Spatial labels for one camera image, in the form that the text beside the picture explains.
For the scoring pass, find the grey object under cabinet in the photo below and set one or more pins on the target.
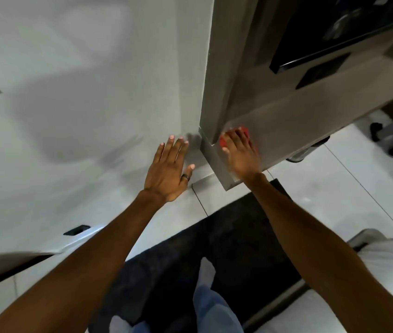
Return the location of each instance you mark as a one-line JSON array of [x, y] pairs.
[[304, 152]]

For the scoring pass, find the person's right hand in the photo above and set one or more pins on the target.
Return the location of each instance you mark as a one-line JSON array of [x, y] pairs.
[[243, 161]]

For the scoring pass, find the light wood kitchen cabinet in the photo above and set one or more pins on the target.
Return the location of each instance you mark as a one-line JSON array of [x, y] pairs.
[[304, 114]]

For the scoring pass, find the person's left thumb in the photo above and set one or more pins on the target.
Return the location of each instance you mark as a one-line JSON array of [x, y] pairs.
[[188, 173]]

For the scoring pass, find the white bed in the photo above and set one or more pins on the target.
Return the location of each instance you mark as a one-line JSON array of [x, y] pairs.
[[391, 267]]

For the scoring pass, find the blue jeans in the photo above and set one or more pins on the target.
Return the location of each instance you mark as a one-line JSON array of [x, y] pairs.
[[214, 312]]

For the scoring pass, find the person's left middle finger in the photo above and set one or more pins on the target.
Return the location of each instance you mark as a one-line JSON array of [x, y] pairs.
[[177, 150]]

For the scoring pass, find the red cleaning cloth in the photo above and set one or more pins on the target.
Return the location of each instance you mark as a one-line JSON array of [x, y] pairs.
[[247, 132]]

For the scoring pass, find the person's left forearm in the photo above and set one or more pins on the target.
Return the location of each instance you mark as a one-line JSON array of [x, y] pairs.
[[78, 270]]

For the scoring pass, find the person's left little finger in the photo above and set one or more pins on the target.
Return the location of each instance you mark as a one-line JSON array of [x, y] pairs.
[[158, 153]]

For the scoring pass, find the person's left hand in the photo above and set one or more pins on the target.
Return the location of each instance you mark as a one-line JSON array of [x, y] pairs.
[[163, 176]]

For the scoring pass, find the white sock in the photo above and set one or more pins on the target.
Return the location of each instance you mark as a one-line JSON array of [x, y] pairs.
[[119, 325], [205, 273]]

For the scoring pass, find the person's right forearm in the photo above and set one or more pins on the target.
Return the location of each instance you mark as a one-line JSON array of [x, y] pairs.
[[321, 246]]

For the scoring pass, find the white ledge panel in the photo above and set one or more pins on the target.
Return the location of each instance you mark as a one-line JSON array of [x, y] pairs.
[[16, 260]]

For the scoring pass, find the person's right thumb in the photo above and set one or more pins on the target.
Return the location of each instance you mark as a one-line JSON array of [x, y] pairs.
[[225, 143]]

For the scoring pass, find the dark grey floor rug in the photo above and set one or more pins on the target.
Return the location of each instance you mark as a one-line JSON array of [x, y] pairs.
[[245, 239]]

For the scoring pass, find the black wall socket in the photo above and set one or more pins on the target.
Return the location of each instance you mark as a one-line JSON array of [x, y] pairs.
[[76, 230]]

